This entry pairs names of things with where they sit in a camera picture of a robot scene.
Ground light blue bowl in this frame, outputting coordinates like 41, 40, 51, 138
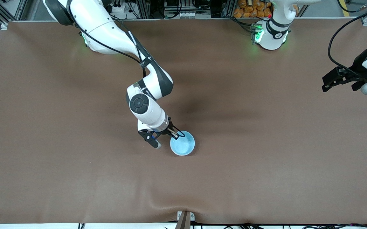
170, 130, 196, 156

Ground white power strip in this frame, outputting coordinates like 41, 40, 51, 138
107, 0, 130, 14

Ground metal table edge clamp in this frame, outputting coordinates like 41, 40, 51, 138
177, 211, 195, 229

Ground orange snack bags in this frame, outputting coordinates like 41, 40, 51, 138
233, 0, 274, 18

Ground brown table mat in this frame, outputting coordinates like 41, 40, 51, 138
0, 18, 367, 225

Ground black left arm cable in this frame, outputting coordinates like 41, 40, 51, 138
328, 0, 367, 78

